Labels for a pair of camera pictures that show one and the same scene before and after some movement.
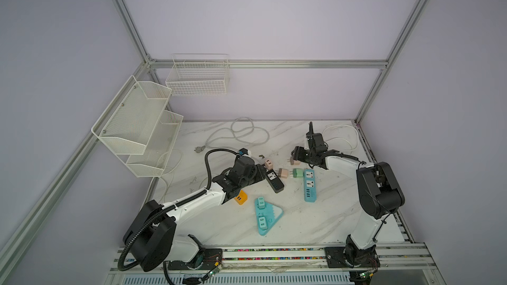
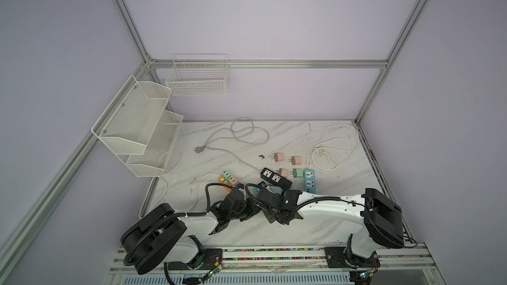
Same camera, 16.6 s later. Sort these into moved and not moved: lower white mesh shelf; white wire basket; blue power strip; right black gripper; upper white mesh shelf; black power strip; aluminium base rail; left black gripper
Moved: black power strip; right black gripper; left black gripper
Not moved: lower white mesh shelf; aluminium base rail; blue power strip; white wire basket; upper white mesh shelf
